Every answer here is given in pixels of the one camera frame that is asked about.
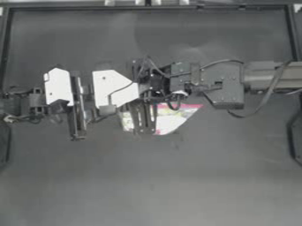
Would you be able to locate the thin black camera cable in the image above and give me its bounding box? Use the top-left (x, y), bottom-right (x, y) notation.
top-left (106, 80), bottom-right (137, 107)

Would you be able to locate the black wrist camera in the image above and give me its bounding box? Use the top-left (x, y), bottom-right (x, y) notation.
top-left (98, 105), bottom-right (118, 117)
top-left (47, 99), bottom-right (71, 115)

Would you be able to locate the clear bag with pink zip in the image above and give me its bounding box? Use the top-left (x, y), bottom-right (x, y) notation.
top-left (119, 102), bottom-right (205, 136)

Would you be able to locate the black metal frame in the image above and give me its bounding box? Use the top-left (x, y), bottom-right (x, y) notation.
top-left (0, 1), bottom-right (302, 74)

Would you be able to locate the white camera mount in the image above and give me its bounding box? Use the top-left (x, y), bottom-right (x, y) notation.
top-left (43, 67), bottom-right (77, 108)
top-left (93, 69), bottom-right (141, 109)

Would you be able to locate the black looping arm cable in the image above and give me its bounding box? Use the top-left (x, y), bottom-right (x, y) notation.
top-left (226, 59), bottom-right (297, 119)

